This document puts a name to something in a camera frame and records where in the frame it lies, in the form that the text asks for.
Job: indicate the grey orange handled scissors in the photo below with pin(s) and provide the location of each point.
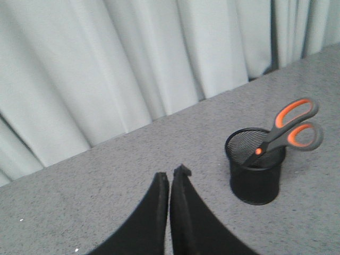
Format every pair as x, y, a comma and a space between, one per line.
284, 134

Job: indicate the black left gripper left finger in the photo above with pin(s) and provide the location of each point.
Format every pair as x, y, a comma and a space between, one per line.
144, 231

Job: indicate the black mesh pen bucket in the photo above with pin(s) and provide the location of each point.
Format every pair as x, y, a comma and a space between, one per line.
257, 184

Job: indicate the light grey curtain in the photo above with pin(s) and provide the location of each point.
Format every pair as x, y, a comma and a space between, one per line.
77, 73

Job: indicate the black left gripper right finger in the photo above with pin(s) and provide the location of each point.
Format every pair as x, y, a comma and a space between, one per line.
194, 228

